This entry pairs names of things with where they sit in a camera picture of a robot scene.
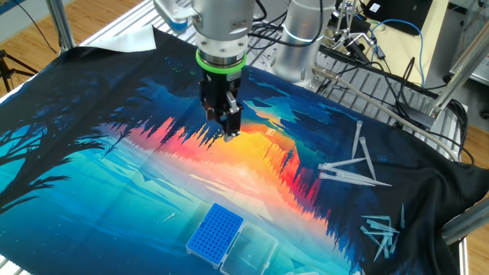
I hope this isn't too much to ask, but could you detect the cream desk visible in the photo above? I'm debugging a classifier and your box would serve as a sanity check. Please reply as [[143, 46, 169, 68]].
[[358, 0, 459, 91]]

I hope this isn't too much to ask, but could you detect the thick black cable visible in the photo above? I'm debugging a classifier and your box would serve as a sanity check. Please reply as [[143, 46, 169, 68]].
[[246, 0, 326, 49]]

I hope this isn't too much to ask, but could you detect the small clear hinged lid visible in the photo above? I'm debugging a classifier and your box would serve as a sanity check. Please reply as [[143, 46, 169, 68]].
[[219, 221, 279, 275]]

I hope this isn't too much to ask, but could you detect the black laptop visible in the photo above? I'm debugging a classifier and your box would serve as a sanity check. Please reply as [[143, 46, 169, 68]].
[[362, 0, 435, 37]]

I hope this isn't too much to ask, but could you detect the landscape print cloth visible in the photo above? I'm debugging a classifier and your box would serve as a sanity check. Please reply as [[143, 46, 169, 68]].
[[0, 24, 489, 275]]

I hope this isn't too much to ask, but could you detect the black tripod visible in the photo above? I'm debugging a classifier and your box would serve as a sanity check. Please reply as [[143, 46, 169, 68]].
[[0, 49, 39, 92]]

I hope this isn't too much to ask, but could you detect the grey hose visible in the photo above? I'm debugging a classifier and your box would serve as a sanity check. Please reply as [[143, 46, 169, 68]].
[[312, 64, 459, 162]]

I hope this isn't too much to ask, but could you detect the white equipment cabinet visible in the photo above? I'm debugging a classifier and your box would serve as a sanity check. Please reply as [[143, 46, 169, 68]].
[[449, 0, 489, 87]]

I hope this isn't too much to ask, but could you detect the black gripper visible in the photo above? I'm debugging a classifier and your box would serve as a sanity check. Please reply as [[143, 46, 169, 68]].
[[198, 70, 245, 144]]

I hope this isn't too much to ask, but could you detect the green flange ring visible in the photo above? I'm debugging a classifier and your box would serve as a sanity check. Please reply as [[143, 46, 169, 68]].
[[195, 48, 248, 75]]

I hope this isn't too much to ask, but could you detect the blue pipette tip holder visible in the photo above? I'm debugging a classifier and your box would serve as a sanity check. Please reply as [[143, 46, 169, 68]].
[[186, 202, 245, 270]]

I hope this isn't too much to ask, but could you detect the large clear pipette tip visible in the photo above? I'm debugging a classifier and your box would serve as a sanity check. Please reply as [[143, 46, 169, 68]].
[[351, 120, 364, 160], [358, 136, 377, 181], [317, 157, 368, 171], [319, 171, 377, 188], [326, 167, 393, 188]]

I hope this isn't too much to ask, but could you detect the black flat adapter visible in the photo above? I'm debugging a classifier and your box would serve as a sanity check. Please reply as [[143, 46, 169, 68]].
[[397, 101, 436, 129]]

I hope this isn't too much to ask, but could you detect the aluminium frame bar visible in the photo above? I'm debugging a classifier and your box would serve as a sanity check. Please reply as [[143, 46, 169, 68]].
[[441, 198, 489, 246]]

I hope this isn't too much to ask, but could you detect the aluminium frame post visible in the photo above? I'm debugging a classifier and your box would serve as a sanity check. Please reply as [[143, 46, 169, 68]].
[[427, 21, 489, 120], [45, 0, 76, 53]]

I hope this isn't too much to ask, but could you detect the black cable bundle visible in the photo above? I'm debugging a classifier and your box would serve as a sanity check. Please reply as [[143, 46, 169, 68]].
[[316, 44, 475, 166]]

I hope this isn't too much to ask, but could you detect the silver metal stand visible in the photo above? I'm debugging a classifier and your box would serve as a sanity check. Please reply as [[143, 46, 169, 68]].
[[329, 0, 377, 53]]

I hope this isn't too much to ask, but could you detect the blue cable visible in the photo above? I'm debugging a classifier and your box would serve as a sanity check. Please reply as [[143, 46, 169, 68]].
[[368, 18, 427, 89]]

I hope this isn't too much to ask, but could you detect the thin black cable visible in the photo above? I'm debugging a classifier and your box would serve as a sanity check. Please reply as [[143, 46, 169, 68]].
[[248, 0, 291, 66]]

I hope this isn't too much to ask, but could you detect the black floor cable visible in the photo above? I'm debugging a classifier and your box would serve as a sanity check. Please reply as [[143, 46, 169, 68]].
[[13, 0, 58, 54]]

